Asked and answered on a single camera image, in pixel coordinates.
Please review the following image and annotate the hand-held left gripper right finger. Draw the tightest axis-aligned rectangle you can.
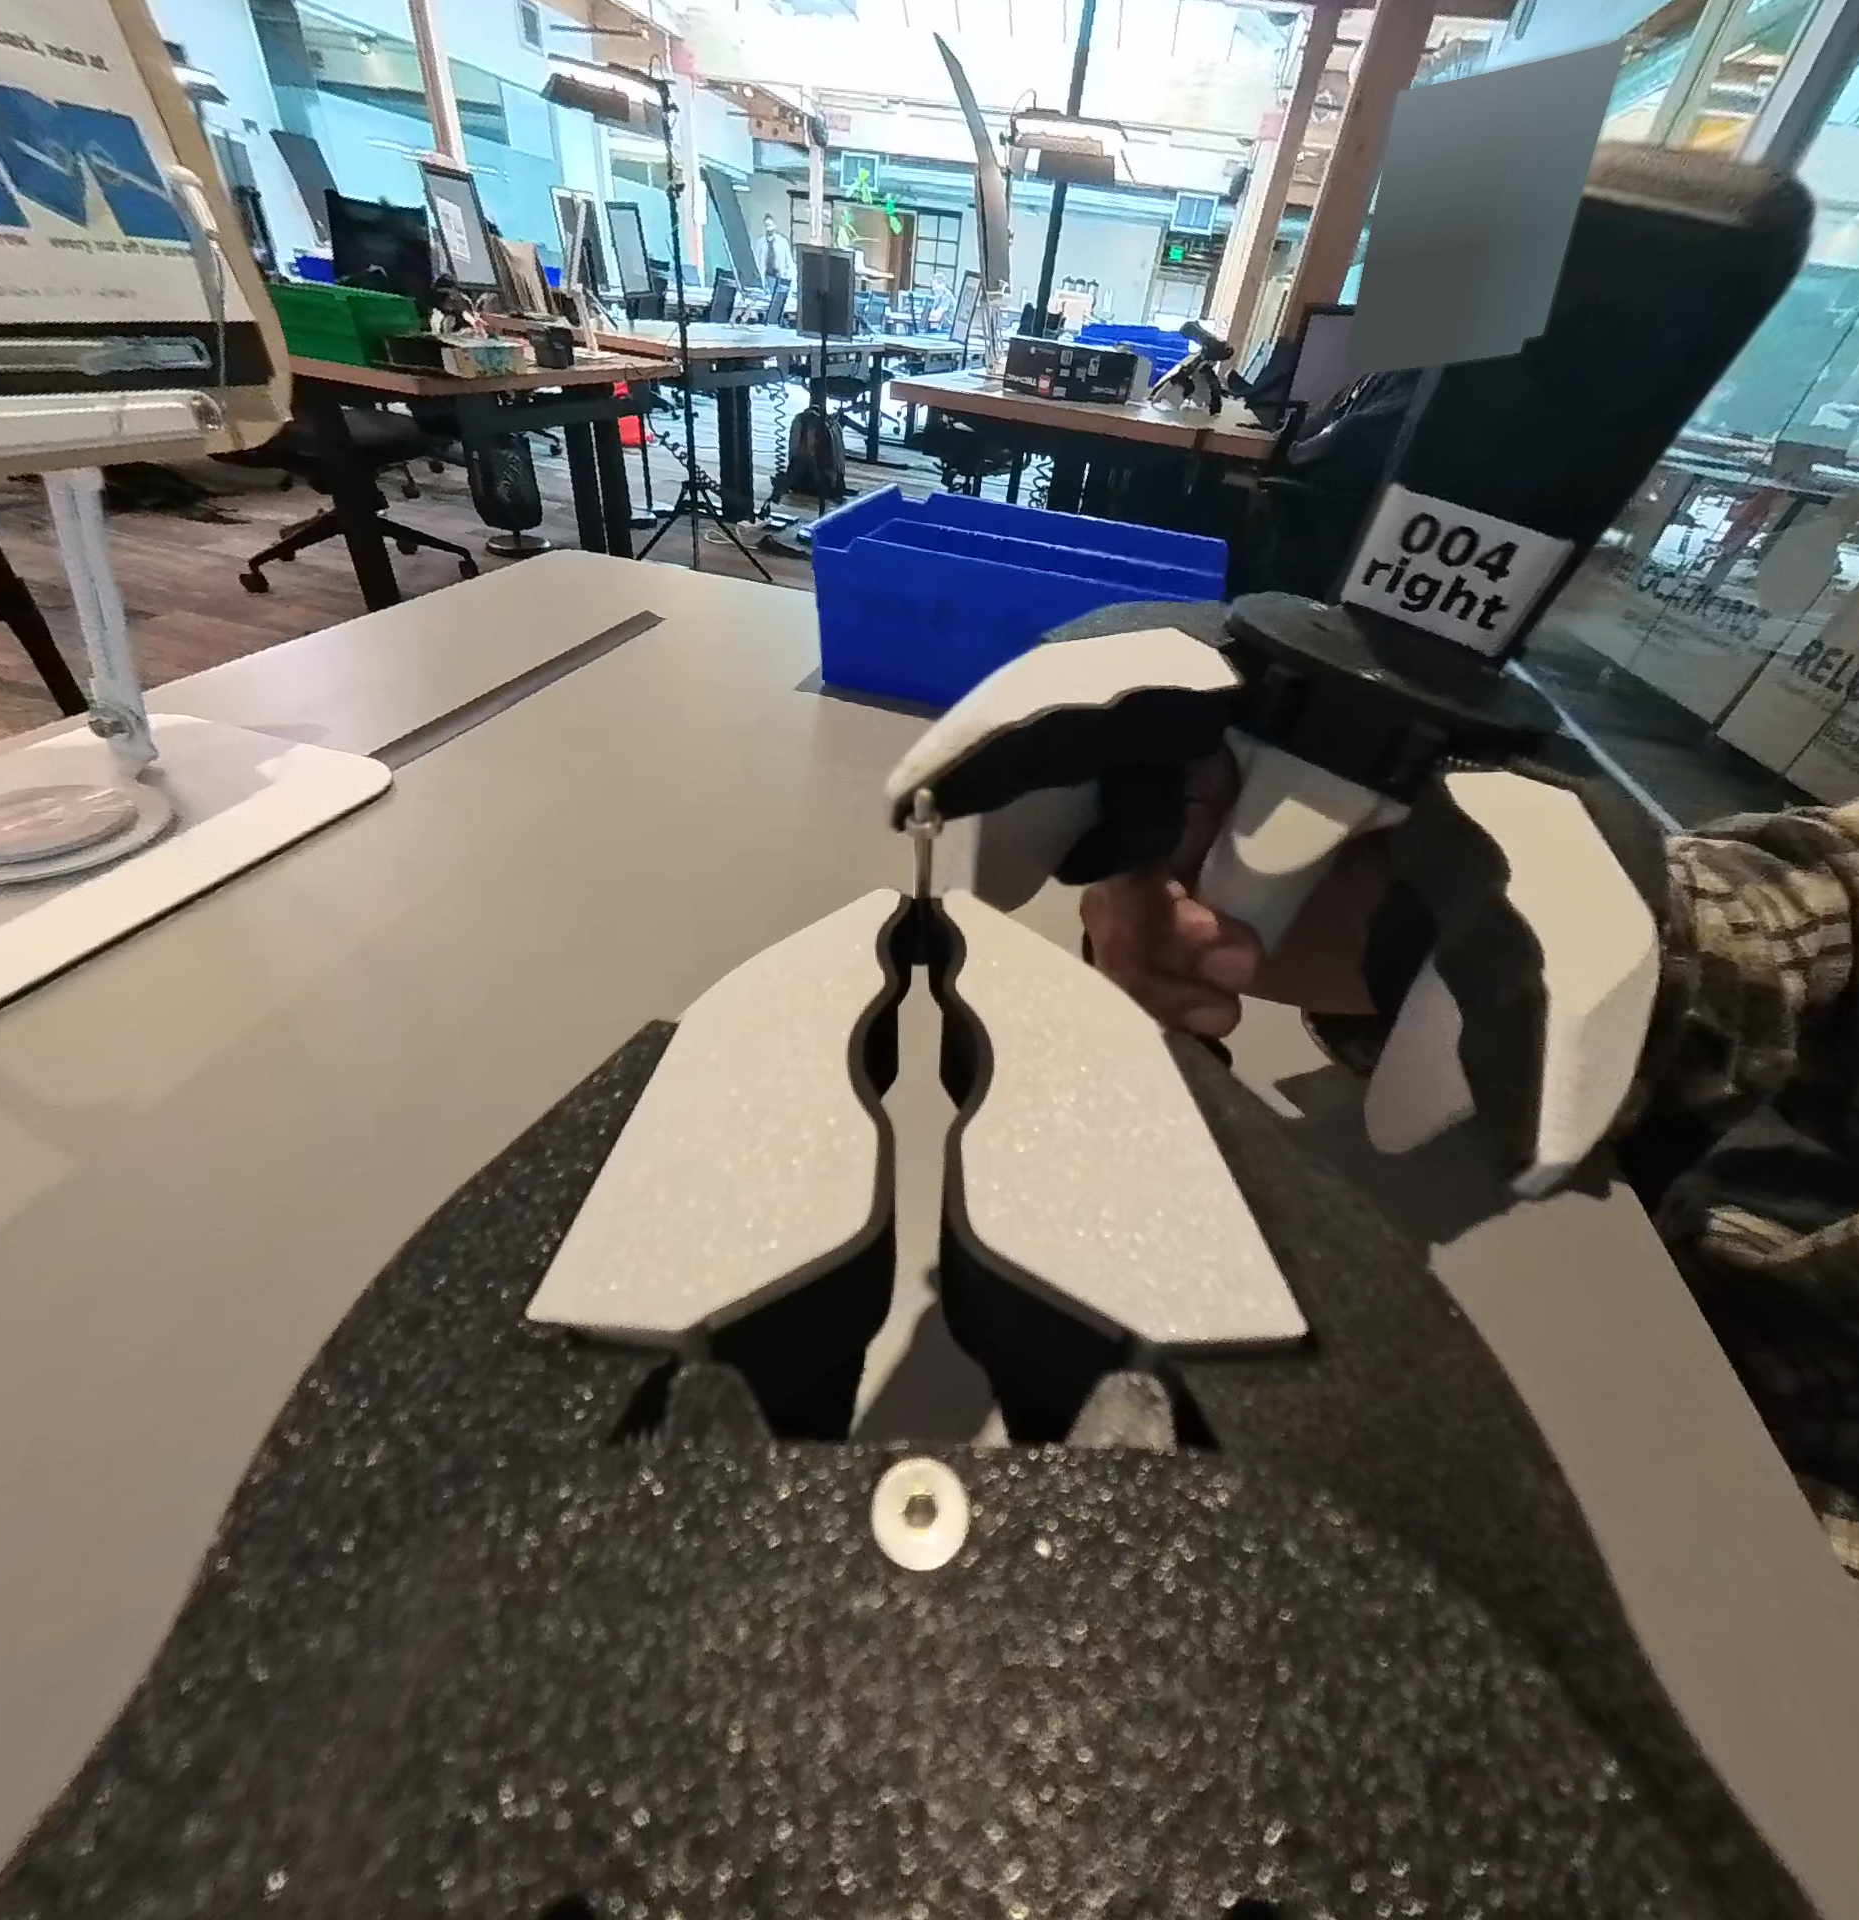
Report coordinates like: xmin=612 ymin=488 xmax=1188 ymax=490
xmin=925 ymin=892 xmax=1310 ymax=1444

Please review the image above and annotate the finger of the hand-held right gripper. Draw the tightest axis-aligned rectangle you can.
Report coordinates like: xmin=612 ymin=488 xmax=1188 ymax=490
xmin=884 ymin=630 xmax=1249 ymax=797
xmin=959 ymin=772 xmax=1100 ymax=912

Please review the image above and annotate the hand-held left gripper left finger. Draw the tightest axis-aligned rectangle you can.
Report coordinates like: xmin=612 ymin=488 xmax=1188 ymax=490
xmin=525 ymin=887 xmax=914 ymax=1441

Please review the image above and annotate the blue plastic bin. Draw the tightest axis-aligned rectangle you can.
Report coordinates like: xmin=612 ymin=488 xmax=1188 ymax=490
xmin=806 ymin=484 xmax=1236 ymax=709

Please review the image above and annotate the person's right hand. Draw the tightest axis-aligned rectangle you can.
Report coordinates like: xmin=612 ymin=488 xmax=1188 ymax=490
xmin=1082 ymin=749 xmax=1415 ymax=1045

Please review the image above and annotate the wooden office desk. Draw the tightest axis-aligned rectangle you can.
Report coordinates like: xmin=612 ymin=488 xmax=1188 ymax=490
xmin=281 ymin=348 xmax=686 ymax=602
xmin=884 ymin=370 xmax=1294 ymax=520

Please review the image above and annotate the black cardboard box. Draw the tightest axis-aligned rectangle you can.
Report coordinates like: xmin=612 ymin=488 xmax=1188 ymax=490
xmin=1000 ymin=337 xmax=1152 ymax=406

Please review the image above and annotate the black tripod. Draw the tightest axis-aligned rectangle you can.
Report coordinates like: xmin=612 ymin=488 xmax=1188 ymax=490
xmin=629 ymin=59 xmax=780 ymax=585

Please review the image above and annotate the black light panel on stand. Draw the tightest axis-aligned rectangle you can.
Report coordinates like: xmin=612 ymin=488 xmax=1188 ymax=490
xmin=795 ymin=244 xmax=861 ymax=510

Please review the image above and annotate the curved black panel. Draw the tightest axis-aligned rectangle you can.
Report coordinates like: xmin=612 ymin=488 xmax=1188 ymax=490
xmin=934 ymin=31 xmax=1024 ymax=304

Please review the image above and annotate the white tablet stand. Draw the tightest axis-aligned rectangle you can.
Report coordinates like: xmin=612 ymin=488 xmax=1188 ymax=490
xmin=0 ymin=465 xmax=395 ymax=1024

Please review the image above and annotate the person's plaid shirt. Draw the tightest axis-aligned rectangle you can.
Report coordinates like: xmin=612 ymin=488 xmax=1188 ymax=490
xmin=1650 ymin=1111 xmax=1859 ymax=1638

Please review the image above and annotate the black office chair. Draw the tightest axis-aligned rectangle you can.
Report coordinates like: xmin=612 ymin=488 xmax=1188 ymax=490
xmin=240 ymin=403 xmax=486 ymax=598

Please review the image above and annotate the black computer monitor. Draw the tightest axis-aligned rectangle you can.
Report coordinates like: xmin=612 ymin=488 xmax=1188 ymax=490
xmin=416 ymin=158 xmax=502 ymax=296
xmin=324 ymin=187 xmax=438 ymax=304

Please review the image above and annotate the green plastic bin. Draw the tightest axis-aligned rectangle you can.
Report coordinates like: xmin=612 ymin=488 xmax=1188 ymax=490
xmin=261 ymin=278 xmax=426 ymax=364

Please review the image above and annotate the instruction sign board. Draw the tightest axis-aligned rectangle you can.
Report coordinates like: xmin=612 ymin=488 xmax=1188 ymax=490
xmin=0 ymin=0 xmax=296 ymax=468

